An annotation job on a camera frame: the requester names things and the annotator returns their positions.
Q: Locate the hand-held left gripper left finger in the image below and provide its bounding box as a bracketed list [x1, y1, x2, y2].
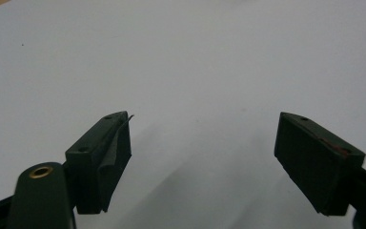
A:
[64, 110, 135, 215]

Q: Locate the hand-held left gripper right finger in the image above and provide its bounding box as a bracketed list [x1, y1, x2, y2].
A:
[274, 111, 366, 218]

